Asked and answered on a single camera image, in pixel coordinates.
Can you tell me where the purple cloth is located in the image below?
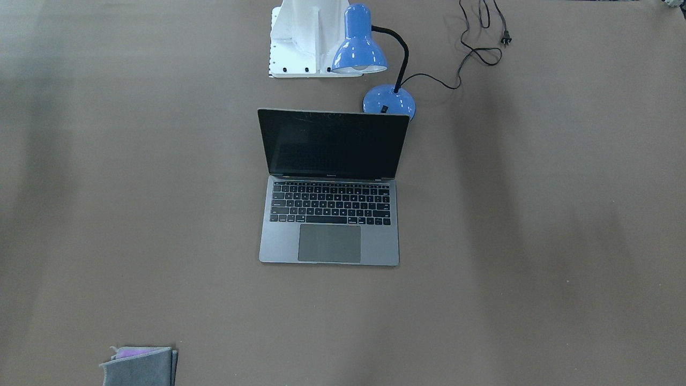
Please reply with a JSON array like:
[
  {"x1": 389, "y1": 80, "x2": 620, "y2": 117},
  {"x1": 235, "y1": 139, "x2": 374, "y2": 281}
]
[{"x1": 110, "y1": 346, "x2": 167, "y2": 361}]

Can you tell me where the black lamp power cable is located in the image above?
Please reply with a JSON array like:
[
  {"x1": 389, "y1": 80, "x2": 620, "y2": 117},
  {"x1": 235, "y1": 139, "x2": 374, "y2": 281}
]
[{"x1": 399, "y1": 0, "x2": 513, "y2": 90}]

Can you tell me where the grey laptop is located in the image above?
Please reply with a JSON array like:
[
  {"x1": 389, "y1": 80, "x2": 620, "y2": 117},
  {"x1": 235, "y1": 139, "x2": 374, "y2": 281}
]
[{"x1": 257, "y1": 108, "x2": 410, "y2": 266}]

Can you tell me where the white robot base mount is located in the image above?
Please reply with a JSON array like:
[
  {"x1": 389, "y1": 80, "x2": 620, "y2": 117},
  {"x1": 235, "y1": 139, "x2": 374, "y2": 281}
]
[{"x1": 268, "y1": 1, "x2": 358, "y2": 78}]

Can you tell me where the blue desk lamp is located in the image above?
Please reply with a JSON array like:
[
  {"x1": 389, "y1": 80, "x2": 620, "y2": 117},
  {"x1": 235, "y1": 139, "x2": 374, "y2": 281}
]
[{"x1": 331, "y1": 3, "x2": 416, "y2": 120}]

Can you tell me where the folded grey cloth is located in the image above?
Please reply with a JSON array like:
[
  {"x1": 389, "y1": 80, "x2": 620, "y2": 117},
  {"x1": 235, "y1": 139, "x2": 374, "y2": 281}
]
[{"x1": 100, "y1": 347, "x2": 178, "y2": 385}]

